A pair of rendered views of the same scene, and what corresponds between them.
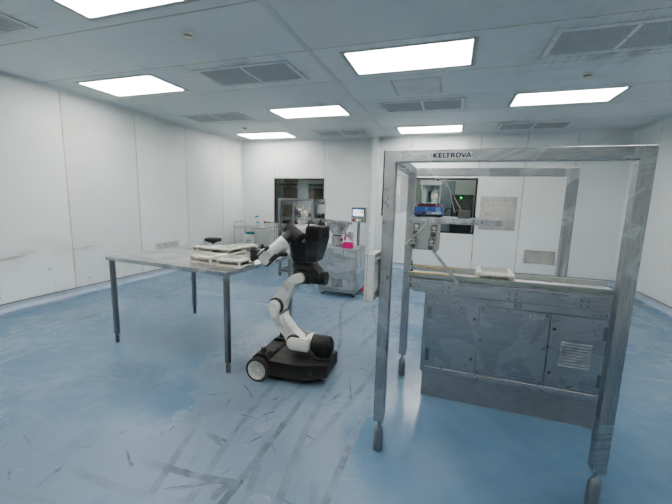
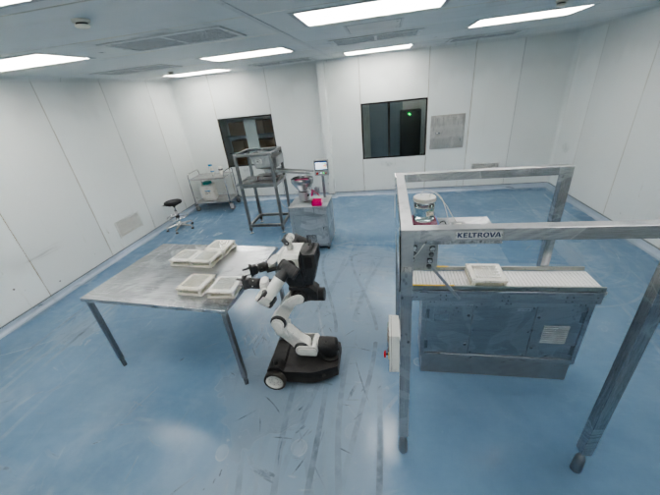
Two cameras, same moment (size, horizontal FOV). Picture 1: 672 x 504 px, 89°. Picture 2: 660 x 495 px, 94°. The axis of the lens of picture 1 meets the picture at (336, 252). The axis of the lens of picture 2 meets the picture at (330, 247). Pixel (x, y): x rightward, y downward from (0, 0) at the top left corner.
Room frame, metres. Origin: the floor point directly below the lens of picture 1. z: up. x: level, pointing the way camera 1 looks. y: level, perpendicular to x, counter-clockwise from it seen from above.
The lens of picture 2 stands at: (0.64, 0.23, 2.36)
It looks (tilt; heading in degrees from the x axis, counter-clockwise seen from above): 27 degrees down; 353
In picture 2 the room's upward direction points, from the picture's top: 6 degrees counter-clockwise
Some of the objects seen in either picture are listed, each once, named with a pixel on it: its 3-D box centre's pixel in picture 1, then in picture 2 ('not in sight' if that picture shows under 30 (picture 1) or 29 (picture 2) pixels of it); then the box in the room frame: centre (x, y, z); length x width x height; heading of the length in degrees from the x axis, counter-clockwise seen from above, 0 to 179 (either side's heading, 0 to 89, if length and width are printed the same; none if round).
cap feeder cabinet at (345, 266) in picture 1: (342, 269); (313, 222); (5.49, -0.11, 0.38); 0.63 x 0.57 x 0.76; 72
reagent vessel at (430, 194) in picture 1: (430, 191); (423, 206); (2.56, -0.68, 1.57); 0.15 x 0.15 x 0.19
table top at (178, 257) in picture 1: (205, 256); (188, 271); (3.51, 1.35, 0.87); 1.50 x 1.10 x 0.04; 67
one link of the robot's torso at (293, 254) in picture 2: (308, 241); (300, 263); (2.80, 0.23, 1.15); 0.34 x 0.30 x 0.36; 163
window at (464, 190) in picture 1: (441, 205); (393, 130); (7.48, -2.24, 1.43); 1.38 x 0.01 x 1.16; 72
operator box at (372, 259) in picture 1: (373, 275); (394, 343); (1.85, -0.21, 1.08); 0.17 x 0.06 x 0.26; 161
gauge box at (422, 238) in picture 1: (424, 235); (420, 252); (2.48, -0.63, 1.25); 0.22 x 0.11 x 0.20; 71
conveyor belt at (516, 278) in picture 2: (505, 284); (496, 282); (2.41, -1.22, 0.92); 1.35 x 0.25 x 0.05; 71
